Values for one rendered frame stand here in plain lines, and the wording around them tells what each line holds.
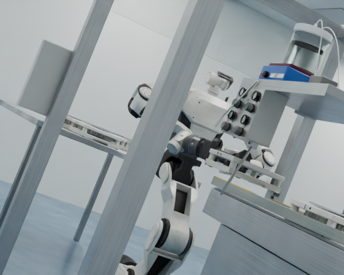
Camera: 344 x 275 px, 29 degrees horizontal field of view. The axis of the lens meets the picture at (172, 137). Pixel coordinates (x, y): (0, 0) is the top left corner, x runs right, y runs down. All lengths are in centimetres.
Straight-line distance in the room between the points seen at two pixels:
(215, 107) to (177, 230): 63
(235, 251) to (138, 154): 107
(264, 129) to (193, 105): 81
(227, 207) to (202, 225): 584
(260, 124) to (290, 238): 57
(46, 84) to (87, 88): 493
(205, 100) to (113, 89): 433
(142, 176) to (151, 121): 12
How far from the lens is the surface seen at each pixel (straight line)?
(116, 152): 392
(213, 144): 287
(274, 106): 252
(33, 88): 253
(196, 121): 326
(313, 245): 197
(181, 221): 317
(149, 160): 142
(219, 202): 255
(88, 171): 759
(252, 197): 234
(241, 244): 240
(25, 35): 725
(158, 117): 142
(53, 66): 253
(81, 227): 552
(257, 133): 249
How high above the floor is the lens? 96
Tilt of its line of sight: 1 degrees up
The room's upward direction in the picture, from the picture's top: 22 degrees clockwise
